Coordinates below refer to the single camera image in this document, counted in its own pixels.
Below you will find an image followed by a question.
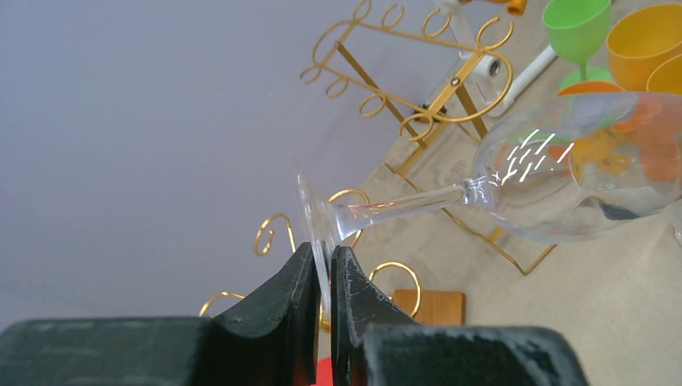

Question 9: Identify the clear stemmed glass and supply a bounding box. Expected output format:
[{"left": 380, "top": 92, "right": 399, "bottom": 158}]
[{"left": 297, "top": 91, "right": 681, "bottom": 312}]

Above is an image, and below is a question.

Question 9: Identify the yellow goblet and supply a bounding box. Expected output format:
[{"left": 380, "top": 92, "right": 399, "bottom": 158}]
[
  {"left": 606, "top": 2, "right": 681, "bottom": 91},
  {"left": 647, "top": 54, "right": 682, "bottom": 95}
]

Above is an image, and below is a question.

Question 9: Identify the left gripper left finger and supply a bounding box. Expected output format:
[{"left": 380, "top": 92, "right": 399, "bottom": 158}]
[{"left": 1, "top": 243, "right": 320, "bottom": 385}]

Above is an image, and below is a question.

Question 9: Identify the green plastic cup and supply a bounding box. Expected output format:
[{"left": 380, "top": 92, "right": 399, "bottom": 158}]
[{"left": 542, "top": 0, "right": 612, "bottom": 90}]

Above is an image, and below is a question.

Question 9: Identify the red plastic goblet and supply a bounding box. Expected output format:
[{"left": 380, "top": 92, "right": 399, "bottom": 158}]
[{"left": 314, "top": 357, "right": 334, "bottom": 386}]

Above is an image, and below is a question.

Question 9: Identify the gold tall wire rack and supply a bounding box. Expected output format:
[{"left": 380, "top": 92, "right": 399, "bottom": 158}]
[{"left": 299, "top": 0, "right": 558, "bottom": 277}]

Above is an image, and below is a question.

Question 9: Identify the orange plastic goblet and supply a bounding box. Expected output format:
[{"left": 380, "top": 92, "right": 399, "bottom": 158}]
[{"left": 557, "top": 80, "right": 624, "bottom": 96}]

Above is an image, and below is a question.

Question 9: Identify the white pvc pipe frame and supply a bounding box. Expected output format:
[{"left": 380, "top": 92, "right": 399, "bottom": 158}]
[{"left": 431, "top": 0, "right": 560, "bottom": 118}]

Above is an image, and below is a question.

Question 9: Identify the yellow goblet front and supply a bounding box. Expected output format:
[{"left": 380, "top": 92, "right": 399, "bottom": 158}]
[{"left": 647, "top": 54, "right": 682, "bottom": 95}]

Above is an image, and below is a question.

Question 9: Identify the orange faucet tap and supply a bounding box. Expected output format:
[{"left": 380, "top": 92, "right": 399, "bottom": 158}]
[{"left": 483, "top": 0, "right": 528, "bottom": 16}]

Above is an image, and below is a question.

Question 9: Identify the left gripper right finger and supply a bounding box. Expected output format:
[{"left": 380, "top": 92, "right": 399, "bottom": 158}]
[{"left": 331, "top": 247, "right": 588, "bottom": 385}]

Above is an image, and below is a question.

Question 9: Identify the yellow goblet rear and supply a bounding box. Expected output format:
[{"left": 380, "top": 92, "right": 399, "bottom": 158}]
[{"left": 606, "top": 2, "right": 681, "bottom": 91}]

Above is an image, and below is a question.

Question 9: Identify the small black orange object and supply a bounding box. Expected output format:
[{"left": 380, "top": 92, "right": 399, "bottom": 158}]
[{"left": 415, "top": 104, "right": 446, "bottom": 126}]

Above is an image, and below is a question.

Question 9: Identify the small clear tumbler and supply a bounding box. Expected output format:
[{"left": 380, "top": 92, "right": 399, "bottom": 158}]
[{"left": 670, "top": 199, "right": 682, "bottom": 246}]

